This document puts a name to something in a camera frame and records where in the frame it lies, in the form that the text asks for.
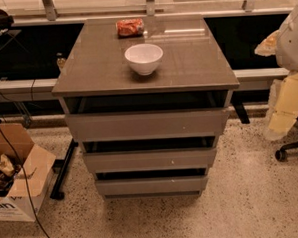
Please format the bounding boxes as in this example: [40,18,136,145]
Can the grey bottom drawer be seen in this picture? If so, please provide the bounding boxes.
[95,168,207,198]

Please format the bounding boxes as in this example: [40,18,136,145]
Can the grey drawer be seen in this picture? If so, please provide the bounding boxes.
[95,168,207,198]
[66,92,229,142]
[84,136,217,173]

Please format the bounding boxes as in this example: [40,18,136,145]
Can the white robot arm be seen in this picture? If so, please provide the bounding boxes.
[255,3,298,141]

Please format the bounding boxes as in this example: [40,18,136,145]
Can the grey drawer cabinet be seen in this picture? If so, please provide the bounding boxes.
[48,10,246,206]

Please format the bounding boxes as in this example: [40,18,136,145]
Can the grey middle drawer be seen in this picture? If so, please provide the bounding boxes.
[84,136,217,173]

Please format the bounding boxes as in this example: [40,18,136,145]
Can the grey top drawer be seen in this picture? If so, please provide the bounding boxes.
[66,92,229,142]

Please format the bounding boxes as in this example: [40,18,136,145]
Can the white bowl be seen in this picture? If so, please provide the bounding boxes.
[125,43,164,75]

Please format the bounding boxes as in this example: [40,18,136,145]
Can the orange crushed soda can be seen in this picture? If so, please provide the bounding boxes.
[116,18,144,37]

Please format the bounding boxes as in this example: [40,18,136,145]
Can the small bottle behind cabinet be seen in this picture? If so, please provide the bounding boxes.
[56,53,66,70]

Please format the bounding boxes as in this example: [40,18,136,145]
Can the black table leg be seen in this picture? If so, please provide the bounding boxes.
[50,140,78,201]

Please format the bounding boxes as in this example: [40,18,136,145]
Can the black office chair base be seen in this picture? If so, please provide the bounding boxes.
[272,115,298,162]

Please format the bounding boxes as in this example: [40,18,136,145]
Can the cardboard box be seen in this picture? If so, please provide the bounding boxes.
[0,123,56,222]

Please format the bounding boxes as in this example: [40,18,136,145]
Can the snack bags in box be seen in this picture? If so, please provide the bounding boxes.
[0,155,21,197]

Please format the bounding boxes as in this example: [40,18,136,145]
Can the black cable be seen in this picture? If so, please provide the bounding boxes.
[0,77,61,238]

